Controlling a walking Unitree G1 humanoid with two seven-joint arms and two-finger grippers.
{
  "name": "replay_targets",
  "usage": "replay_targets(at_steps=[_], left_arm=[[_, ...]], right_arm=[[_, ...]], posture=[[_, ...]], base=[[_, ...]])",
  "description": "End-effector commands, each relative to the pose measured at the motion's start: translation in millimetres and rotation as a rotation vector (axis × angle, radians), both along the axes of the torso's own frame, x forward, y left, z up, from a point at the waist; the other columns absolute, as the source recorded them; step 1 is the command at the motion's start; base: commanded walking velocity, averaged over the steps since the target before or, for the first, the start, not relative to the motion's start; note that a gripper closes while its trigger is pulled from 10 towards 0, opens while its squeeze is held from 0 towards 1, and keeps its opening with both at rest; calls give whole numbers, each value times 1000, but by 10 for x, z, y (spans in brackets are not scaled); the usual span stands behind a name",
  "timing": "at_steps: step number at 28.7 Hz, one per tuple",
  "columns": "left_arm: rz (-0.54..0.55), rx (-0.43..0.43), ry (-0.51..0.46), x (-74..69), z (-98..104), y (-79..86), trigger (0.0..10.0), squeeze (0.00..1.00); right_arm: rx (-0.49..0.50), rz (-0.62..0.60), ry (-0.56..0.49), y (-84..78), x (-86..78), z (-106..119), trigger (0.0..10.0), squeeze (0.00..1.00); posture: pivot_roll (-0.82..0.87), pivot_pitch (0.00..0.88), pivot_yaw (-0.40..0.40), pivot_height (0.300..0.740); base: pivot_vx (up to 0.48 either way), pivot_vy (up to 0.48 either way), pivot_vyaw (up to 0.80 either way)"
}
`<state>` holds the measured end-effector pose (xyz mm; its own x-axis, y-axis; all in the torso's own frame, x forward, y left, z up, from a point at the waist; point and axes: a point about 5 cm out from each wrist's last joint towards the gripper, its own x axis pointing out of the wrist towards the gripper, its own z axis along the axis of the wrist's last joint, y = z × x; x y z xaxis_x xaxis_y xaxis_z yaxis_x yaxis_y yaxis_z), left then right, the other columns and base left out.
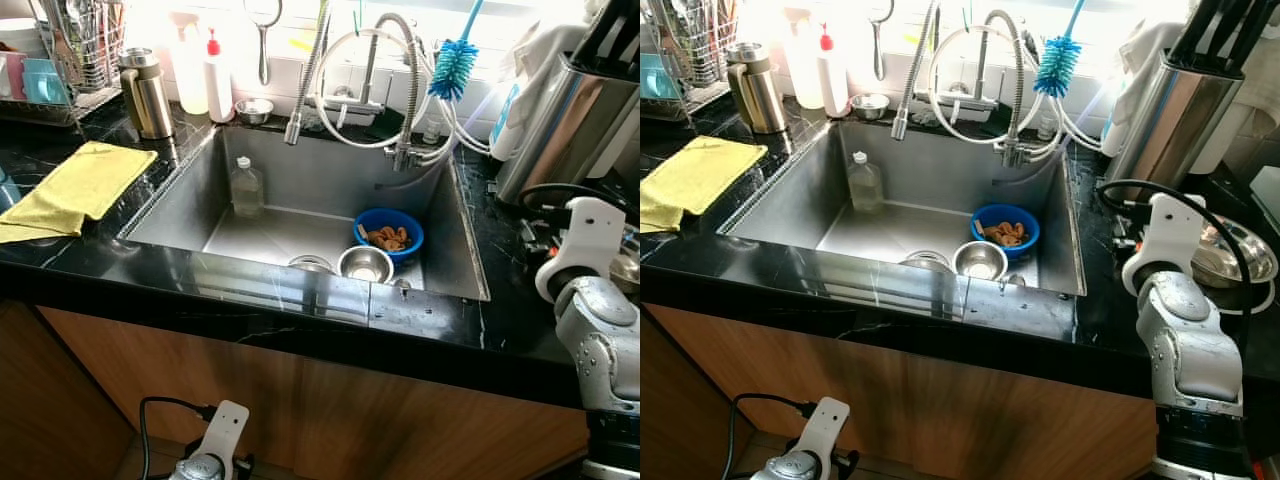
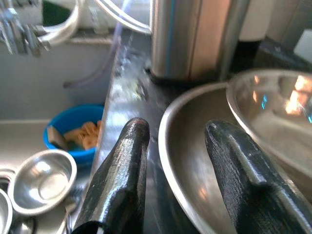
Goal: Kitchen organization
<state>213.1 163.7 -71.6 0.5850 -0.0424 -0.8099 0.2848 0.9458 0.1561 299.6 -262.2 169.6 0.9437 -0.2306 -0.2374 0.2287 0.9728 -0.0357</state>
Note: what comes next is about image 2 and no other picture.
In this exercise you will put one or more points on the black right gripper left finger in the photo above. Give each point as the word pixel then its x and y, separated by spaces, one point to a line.
pixel 122 175

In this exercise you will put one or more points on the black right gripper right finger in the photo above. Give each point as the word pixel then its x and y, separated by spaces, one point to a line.
pixel 256 195

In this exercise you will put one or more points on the orange scrubber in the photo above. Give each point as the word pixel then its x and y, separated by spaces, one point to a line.
pixel 86 135

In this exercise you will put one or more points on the large steel plate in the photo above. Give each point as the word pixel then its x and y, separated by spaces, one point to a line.
pixel 185 146

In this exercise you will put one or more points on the beige dish sponge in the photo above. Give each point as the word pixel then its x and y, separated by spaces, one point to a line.
pixel 57 137

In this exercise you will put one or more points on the blue plastic bowl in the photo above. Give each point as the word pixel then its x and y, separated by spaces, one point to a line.
pixel 73 114

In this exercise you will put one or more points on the large steel bowl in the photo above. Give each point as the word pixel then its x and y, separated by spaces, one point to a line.
pixel 273 117

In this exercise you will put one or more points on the clear plastic tube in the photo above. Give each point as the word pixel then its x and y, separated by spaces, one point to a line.
pixel 107 63

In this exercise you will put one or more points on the stainless steel sink basin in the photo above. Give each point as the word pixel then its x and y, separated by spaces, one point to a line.
pixel 36 85

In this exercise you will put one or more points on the stainless steel knife block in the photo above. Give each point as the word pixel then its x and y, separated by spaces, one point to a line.
pixel 195 36

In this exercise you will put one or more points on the white appliance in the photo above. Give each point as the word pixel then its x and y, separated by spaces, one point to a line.
pixel 304 44

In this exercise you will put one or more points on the white canister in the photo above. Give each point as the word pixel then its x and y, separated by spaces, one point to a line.
pixel 256 19

